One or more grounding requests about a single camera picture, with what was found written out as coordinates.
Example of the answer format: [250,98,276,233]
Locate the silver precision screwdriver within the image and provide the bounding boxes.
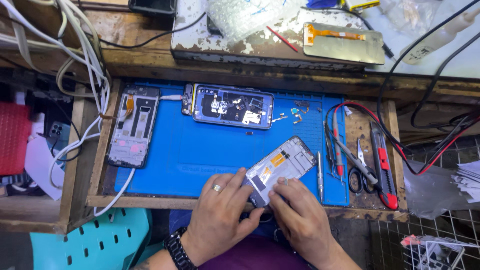
[317,151,325,205]

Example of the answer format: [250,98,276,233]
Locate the blue silicone repair mat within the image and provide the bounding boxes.
[114,80,350,207]

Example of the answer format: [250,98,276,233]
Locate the thin red stick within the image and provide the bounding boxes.
[266,26,299,53]

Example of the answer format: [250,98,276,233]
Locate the red probe wire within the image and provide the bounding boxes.
[333,102,480,176]

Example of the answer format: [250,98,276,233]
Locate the black-handled scissors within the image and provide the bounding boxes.
[348,139,379,194]

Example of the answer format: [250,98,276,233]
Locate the red multimeter probe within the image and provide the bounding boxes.
[332,112,345,178]

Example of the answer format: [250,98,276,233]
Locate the black phone circuit board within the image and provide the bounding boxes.
[182,83,195,116]

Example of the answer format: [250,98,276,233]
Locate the black probe wire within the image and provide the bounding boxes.
[325,0,480,175]

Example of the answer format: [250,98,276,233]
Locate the teal plastic stool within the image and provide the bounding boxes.
[30,208,153,270]

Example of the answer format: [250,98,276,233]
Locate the black tweezers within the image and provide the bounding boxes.
[324,122,339,181]

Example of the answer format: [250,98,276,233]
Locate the silver phone frame with display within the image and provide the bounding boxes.
[242,136,319,208]

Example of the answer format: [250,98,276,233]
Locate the yellow box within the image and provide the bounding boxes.
[344,0,381,12]

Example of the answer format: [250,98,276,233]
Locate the wooden drawer tray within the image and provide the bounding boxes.
[85,78,410,223]

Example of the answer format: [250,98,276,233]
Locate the bundle of white cables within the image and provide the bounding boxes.
[0,0,111,188]

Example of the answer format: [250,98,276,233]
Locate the clear plastic bag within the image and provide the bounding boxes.
[403,159,480,220]

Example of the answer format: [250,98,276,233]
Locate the black plastic box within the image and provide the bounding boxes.
[128,0,178,17]

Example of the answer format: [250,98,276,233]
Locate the clear bubble wrap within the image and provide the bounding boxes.
[206,0,307,43]

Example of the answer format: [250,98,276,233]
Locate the opened blue phone back housing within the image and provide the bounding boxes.
[192,84,275,130]

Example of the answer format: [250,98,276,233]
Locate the worn white painted box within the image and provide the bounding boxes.
[170,0,376,72]

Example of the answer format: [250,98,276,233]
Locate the phone screen with orange flex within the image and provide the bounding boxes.
[303,22,386,65]

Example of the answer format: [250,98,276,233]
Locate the black wristwatch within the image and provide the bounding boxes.
[163,226,199,270]

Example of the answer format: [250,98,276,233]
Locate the person's purple shirt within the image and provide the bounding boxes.
[198,235,314,270]

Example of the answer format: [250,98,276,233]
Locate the person's right hand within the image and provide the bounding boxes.
[268,177,340,260]

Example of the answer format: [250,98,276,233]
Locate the grey phone frame orange flex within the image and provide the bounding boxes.
[106,85,161,169]

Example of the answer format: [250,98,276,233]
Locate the grey multimeter probe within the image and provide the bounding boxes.
[330,133,379,185]

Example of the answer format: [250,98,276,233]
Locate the stack of white papers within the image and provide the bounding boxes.
[452,160,480,204]

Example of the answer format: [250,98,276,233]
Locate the red and black utility knife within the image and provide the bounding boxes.
[370,121,399,211]

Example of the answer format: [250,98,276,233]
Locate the white wire basket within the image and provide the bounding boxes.
[369,208,480,270]

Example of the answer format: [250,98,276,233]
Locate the red bubble wrap pouch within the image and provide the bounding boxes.
[0,103,33,177]

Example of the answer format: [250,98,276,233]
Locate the pale blue phone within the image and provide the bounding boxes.
[48,121,72,142]

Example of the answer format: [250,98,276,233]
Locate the white paper sheet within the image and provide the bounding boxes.
[24,135,65,201]

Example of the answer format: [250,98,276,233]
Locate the person's left hand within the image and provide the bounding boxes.
[181,167,265,265]

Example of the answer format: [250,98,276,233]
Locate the thin black cable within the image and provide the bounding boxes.
[98,11,208,49]

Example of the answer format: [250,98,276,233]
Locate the clear plastic bottle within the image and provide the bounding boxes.
[399,7,480,65]

